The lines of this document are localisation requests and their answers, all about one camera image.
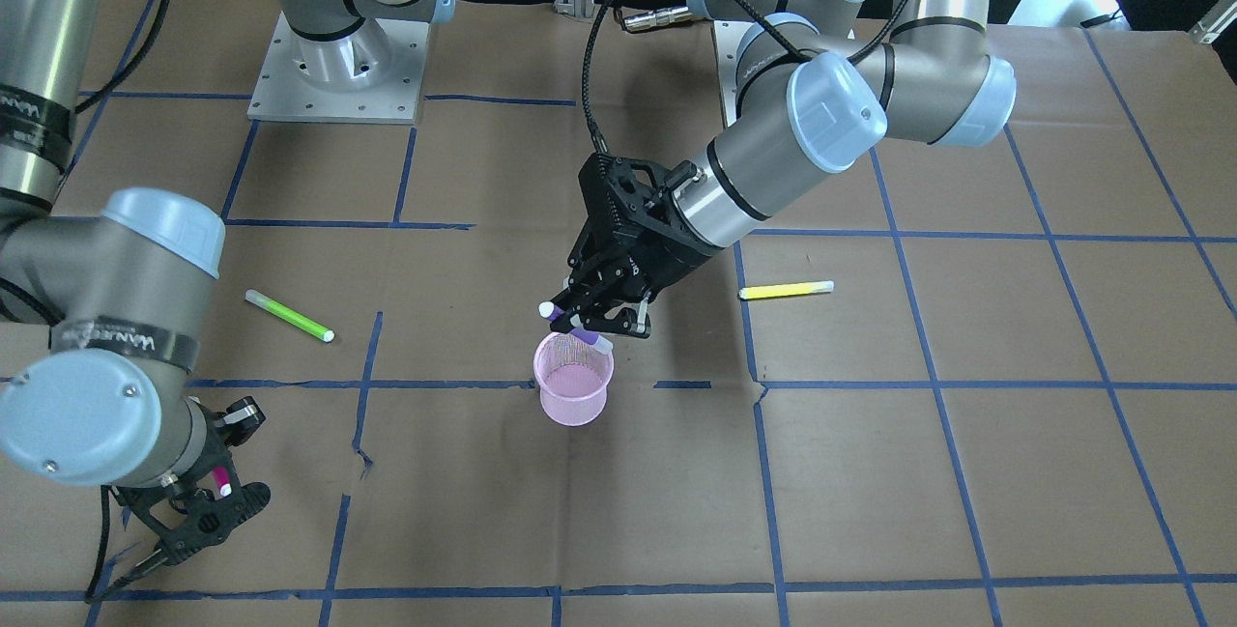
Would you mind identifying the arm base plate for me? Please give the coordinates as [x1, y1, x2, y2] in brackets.
[247, 16, 430, 126]
[711, 20, 851, 96]

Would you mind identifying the pink mesh cup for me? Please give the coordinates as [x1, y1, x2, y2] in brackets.
[533, 331, 614, 425]

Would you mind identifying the pink marker pen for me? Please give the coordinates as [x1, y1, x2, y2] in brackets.
[212, 465, 233, 498]

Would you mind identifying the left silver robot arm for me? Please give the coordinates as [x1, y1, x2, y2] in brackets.
[541, 0, 1017, 338]

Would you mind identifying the brown paper table cover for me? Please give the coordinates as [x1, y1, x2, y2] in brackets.
[2, 0, 1236, 626]

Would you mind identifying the yellow marker pen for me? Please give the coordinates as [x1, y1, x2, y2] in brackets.
[737, 279, 835, 301]

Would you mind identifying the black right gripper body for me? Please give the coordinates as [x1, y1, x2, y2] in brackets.
[111, 395, 272, 565]

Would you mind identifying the green marker pen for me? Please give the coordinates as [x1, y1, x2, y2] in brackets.
[244, 289, 335, 344]

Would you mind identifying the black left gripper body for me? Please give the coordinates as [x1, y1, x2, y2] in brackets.
[564, 153, 721, 320]

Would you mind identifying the purple marker pen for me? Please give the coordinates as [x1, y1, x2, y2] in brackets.
[538, 301, 614, 355]

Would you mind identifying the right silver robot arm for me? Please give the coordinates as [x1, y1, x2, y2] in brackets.
[2, 0, 455, 578]

